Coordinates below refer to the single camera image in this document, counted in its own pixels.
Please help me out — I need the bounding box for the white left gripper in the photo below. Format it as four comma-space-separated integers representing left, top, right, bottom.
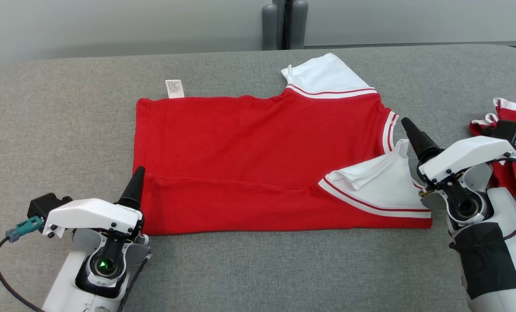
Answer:
42, 166, 147, 239

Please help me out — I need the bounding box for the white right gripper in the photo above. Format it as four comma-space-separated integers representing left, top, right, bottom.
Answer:
401, 117, 516, 183

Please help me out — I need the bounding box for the red white sports shirt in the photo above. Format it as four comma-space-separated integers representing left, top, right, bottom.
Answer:
133, 53, 433, 236

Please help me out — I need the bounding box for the left arm cable teal plug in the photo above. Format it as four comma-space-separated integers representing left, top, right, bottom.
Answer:
0, 215, 47, 312

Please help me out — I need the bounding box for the grey partition post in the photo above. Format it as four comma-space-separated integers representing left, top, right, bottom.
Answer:
261, 0, 309, 51

